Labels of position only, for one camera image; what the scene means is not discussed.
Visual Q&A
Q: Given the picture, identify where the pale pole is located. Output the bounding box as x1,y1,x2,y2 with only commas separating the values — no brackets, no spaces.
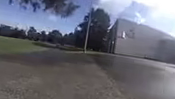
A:
82,6,94,54

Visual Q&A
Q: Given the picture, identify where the white warehouse building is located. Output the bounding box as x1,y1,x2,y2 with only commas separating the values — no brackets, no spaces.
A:
103,16,175,64

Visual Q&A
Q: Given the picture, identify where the grey asphalt yard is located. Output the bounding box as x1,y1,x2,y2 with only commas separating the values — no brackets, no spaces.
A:
0,35,175,99

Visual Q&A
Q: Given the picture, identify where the row of distant trees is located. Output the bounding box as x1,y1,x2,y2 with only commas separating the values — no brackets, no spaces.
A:
0,21,77,48

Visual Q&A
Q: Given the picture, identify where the green grass field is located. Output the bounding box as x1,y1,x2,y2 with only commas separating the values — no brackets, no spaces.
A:
0,35,87,73

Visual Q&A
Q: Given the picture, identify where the dark tall tree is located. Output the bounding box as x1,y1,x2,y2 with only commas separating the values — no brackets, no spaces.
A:
72,5,115,54

